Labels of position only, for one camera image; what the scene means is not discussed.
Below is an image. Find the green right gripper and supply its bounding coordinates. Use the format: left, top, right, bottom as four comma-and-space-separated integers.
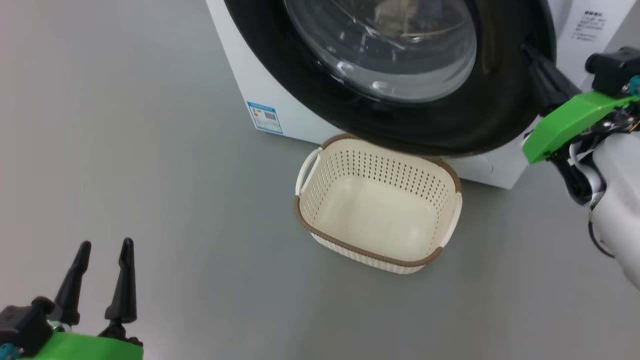
521, 42, 640, 165

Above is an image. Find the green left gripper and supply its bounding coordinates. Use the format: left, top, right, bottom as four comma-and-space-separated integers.
20, 238, 144, 360

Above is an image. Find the black round glass washer door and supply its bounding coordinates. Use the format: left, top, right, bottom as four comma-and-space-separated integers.
223, 0, 557, 157

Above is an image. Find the white front-load washing machine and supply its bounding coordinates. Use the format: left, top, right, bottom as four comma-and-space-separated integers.
205, 0, 638, 190

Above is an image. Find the printed instruction text label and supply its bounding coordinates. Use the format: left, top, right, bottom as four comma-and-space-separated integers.
572, 10, 608, 43

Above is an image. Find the round drain filter cover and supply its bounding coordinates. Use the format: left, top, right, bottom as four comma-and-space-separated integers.
450, 155, 493, 174

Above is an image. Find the cream perforated laundry basket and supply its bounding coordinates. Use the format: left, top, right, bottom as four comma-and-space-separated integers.
294, 133, 463, 275

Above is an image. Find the blue energy label sticker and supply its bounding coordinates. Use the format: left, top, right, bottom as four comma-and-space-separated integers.
246, 101, 284, 135

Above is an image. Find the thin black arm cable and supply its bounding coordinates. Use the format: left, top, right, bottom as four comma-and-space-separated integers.
587, 210, 616, 259

